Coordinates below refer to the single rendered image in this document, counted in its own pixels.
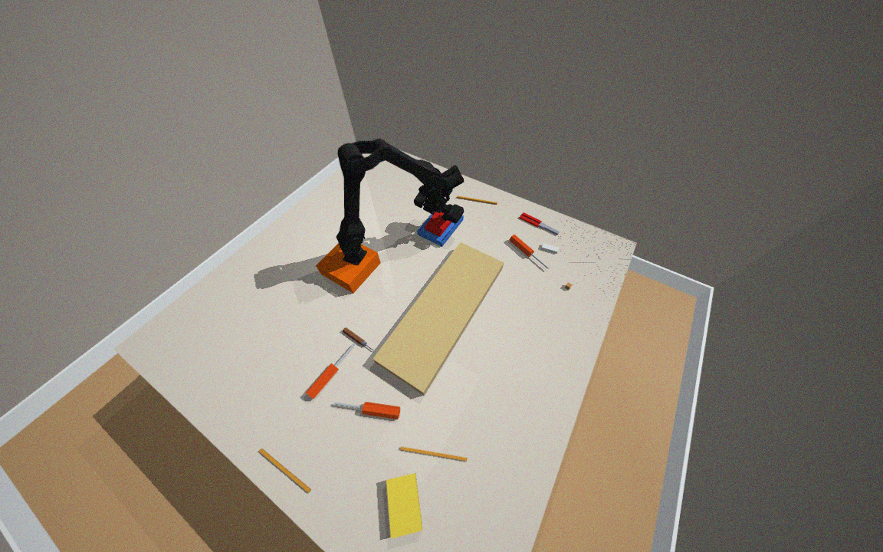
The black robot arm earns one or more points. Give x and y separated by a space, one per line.
354 167

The orange-handled awl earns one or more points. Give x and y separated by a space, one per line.
524 248
325 377
376 409

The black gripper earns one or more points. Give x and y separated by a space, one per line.
452 213

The blue shallow tray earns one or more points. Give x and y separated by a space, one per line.
444 237

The brown-handled awl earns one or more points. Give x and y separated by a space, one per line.
355 337

